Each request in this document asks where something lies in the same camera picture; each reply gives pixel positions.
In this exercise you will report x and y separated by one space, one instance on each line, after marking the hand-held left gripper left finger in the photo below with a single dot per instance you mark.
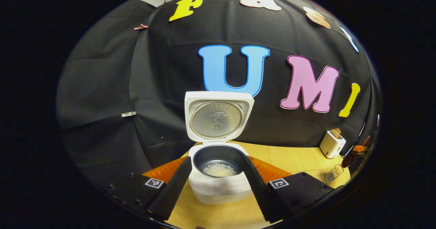
175 188

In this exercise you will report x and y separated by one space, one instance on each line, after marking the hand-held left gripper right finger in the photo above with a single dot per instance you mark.
259 188

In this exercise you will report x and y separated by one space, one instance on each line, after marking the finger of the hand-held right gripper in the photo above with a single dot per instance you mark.
360 148

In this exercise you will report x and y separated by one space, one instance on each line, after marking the dark wooden spoon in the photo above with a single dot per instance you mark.
348 160

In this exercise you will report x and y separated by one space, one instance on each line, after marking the white rice cooker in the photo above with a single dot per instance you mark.
219 191

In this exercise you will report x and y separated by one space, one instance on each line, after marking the small white rice pile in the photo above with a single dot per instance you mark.
219 170

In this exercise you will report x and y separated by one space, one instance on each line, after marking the brown toast slice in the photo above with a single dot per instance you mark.
336 133

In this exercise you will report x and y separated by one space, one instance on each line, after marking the white toaster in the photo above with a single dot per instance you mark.
330 147

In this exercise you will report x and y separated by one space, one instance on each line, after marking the silver backdrop clip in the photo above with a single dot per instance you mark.
128 114

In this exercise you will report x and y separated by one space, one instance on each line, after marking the black backdrop cloth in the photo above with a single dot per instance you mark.
102 86

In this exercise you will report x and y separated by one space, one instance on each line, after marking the copper backdrop clip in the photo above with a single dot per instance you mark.
140 27

